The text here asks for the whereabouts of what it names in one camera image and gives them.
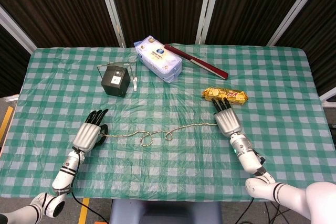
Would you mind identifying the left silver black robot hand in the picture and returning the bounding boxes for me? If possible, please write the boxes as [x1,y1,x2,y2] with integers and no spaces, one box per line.
[72,109,110,153]

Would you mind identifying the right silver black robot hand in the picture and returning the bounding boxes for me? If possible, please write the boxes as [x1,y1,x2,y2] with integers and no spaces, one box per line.
[211,97,243,136]

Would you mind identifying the beige braided rope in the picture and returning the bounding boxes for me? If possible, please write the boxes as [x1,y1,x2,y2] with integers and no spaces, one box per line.
[104,123,218,147]

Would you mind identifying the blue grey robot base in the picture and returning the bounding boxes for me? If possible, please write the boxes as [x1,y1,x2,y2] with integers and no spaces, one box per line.
[109,199,223,224]

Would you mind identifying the yellow biscuit packet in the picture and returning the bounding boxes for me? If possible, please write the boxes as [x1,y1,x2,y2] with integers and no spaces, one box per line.
[201,87,248,106]

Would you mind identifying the black cube box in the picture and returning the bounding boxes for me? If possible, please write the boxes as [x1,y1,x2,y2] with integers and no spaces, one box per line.
[101,65,131,98]

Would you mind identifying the dark red folded fan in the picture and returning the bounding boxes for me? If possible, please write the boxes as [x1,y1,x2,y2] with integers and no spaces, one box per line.
[164,44,229,80]

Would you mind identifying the green white checkered tablecloth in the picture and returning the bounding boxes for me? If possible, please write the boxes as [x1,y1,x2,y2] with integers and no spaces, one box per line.
[0,43,336,203]

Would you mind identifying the yellow floor tape strip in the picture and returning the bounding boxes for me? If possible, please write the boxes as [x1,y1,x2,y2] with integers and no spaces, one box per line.
[78,198,91,224]

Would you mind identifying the white blue tissue pack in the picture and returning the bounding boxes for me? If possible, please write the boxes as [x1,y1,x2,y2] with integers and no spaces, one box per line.
[133,35,183,83]

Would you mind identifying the black box with handle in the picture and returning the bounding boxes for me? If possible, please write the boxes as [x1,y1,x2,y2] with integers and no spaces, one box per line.
[97,60,139,92]

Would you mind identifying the black floor cables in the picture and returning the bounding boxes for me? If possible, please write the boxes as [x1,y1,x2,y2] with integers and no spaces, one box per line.
[237,197,297,224]

